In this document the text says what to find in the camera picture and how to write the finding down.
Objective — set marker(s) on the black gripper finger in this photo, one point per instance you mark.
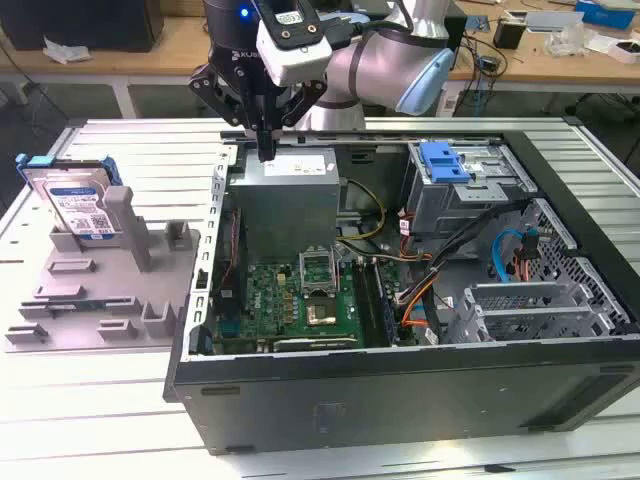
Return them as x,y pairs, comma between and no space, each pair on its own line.
302,100
212,87

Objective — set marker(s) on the hard disk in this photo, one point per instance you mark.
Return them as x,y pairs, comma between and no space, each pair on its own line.
75,195

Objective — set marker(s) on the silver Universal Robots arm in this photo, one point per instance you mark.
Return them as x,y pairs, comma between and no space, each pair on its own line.
380,65

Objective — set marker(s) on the metal disk bay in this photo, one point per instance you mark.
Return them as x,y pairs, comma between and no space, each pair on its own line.
535,313

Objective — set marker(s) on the wooden desk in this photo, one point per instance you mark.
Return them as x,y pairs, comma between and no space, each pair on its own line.
150,62

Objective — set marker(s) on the grey power supply unit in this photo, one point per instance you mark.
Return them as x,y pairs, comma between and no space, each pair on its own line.
285,210

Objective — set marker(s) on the white labelled box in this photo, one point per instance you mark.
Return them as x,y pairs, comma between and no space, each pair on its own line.
450,104

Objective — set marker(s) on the large black box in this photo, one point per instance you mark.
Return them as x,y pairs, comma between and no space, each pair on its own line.
75,25

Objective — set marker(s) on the crumpled white paper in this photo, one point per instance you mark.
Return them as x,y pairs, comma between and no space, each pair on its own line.
65,50

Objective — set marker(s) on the blue plastic drive latch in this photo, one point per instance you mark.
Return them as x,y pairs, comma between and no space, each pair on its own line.
442,162

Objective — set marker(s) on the black desktop computer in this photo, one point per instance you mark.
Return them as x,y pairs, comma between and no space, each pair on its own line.
460,45

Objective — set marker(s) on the metal drive cage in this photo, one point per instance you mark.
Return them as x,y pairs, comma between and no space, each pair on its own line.
450,210

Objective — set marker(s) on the green motherboard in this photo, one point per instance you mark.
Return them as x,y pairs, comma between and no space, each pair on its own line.
270,300

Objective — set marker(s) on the CPU socket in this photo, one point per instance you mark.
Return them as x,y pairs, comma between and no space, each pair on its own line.
321,312

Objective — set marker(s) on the small black box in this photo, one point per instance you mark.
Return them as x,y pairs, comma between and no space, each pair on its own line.
509,34

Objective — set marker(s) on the grey plastic parts rack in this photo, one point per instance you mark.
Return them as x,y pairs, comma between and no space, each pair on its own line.
100,280

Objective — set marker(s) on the black graphics card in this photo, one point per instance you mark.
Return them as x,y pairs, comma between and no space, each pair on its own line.
315,344

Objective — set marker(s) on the dark RAM stick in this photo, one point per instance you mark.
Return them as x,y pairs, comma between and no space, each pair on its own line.
75,303

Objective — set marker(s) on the pale grey flat box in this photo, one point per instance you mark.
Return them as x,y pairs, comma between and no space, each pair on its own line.
555,21

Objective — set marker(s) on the clear plastic bag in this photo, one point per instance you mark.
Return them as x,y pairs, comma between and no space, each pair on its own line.
565,40

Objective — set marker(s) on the blue cardboard box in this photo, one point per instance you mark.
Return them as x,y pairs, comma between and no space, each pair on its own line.
605,14

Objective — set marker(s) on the black open PC case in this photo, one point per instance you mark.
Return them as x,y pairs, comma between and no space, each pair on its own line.
400,400

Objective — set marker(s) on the white box with black inside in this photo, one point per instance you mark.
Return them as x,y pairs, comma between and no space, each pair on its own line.
625,50

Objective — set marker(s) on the small black table clip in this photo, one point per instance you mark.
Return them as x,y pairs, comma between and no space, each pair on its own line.
500,468

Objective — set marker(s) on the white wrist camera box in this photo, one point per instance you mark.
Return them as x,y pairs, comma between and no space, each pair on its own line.
300,55

